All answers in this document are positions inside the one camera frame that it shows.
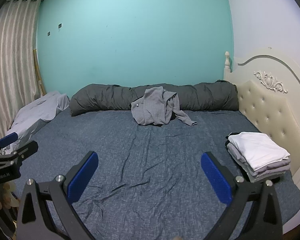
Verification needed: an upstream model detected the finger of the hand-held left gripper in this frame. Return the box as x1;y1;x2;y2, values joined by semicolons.
0;132;19;155
0;140;39;164

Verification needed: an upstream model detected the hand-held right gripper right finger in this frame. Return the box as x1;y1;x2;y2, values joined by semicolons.
201;151;283;240

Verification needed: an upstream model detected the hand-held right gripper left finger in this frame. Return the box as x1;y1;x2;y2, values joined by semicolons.
16;151;99;240

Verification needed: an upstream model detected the grey fleece sweatshirt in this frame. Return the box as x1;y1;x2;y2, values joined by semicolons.
131;86;198;127

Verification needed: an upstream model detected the person's left hand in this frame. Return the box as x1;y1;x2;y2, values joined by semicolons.
0;181;20;210

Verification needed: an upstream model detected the grey folded garment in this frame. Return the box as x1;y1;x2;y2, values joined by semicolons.
226;142;290;178

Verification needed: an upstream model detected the light grey pillow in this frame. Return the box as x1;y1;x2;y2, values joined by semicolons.
1;91;70;155

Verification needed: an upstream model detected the white folded garment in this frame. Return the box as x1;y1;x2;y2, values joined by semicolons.
227;132;291;172

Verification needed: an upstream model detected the bed with blue sheet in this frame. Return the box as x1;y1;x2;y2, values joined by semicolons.
5;109;300;240

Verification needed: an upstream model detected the beige striped curtain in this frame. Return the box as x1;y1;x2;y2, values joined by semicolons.
0;0;42;140

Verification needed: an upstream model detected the dark grey rolled duvet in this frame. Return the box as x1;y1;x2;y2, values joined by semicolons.
69;80;240;117

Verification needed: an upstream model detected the cream tufted bed headboard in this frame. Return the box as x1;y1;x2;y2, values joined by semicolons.
223;47;300;200

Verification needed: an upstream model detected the wooden frame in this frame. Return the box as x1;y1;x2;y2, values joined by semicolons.
33;49;47;97

